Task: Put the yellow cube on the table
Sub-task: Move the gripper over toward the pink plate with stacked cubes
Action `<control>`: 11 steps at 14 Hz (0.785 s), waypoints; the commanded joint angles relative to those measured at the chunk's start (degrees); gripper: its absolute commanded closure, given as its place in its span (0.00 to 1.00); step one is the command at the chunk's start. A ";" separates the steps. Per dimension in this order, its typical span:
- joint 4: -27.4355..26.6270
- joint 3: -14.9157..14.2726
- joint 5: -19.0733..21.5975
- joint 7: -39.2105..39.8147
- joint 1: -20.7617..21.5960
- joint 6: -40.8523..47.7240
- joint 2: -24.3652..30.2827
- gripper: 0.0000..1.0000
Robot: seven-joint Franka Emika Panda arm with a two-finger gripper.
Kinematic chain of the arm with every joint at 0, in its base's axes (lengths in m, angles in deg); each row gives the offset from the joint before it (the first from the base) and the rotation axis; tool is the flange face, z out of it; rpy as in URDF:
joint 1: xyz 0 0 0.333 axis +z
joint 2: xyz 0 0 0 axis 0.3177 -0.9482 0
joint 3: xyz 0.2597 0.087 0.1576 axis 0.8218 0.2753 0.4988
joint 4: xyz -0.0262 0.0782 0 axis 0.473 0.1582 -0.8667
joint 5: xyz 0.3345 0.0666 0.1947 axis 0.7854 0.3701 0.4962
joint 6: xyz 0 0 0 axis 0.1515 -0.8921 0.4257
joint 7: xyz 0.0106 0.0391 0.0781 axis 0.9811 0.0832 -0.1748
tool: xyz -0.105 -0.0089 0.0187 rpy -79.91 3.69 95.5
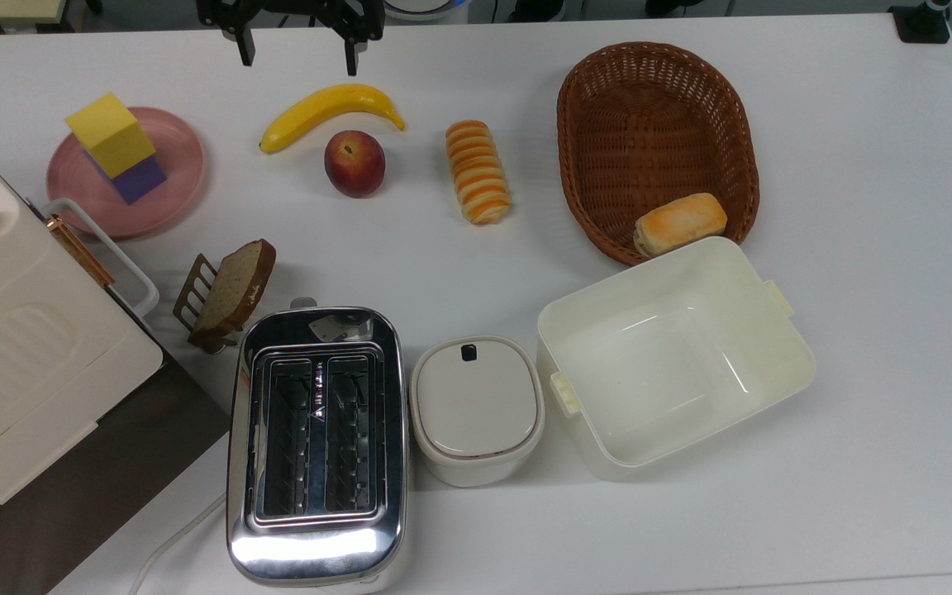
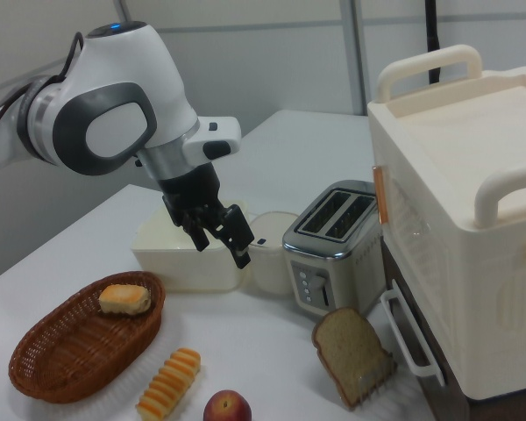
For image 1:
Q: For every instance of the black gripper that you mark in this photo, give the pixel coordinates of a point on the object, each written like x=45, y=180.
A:
x=294, y=11

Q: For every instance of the yellow cube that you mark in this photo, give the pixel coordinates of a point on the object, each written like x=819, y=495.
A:
x=112, y=132

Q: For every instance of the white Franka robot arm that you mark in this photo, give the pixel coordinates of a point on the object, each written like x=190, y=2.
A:
x=425, y=7

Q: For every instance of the purple cube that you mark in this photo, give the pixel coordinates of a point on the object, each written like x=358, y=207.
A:
x=140, y=180

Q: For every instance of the yellow banana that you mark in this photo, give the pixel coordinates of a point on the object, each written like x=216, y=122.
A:
x=319, y=107

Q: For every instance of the red peach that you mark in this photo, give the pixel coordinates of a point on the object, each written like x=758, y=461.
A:
x=354, y=164

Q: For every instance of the pink plate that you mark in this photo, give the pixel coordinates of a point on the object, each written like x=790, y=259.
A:
x=170, y=178

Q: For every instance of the orange striped bread roll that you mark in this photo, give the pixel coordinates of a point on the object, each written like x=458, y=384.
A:
x=478, y=172

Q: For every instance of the brown bread slice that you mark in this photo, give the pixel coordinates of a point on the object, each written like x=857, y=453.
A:
x=236, y=285

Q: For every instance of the metal toast rack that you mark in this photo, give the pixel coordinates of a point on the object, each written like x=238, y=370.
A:
x=188, y=296

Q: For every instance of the brown wicker basket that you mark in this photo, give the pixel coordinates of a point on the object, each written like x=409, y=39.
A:
x=649, y=132

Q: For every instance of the small white lidded bin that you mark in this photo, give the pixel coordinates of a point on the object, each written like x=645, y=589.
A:
x=476, y=401

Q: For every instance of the cream toy cabinet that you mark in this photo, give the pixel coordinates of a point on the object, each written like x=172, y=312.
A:
x=21, y=355

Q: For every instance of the golden bread bun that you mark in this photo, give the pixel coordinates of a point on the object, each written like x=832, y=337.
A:
x=679, y=223

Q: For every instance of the dark brown drawer base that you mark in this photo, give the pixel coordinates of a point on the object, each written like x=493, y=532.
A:
x=112, y=471

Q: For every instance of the cream plastic box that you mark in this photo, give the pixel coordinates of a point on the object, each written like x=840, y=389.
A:
x=674, y=364

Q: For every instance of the chrome and cream toaster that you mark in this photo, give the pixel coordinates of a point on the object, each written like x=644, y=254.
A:
x=319, y=545

